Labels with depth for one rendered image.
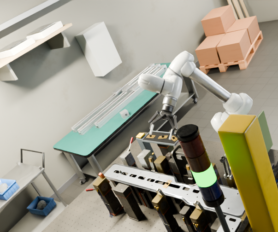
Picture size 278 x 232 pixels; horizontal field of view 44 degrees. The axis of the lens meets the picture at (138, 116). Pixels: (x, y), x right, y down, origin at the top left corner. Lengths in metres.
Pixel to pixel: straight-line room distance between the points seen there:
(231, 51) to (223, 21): 0.81
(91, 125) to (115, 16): 1.90
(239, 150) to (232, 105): 1.76
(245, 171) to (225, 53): 5.18
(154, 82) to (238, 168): 1.17
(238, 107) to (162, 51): 3.66
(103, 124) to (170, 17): 2.82
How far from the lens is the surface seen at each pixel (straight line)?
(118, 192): 2.78
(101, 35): 5.20
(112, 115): 4.71
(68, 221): 3.38
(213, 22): 6.86
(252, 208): 1.34
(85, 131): 4.68
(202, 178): 1.11
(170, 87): 2.26
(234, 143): 1.14
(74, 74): 5.11
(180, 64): 2.79
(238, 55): 6.27
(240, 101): 2.91
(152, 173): 2.81
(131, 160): 3.10
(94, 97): 5.31
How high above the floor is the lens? 2.61
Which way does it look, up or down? 25 degrees down
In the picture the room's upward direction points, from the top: 25 degrees counter-clockwise
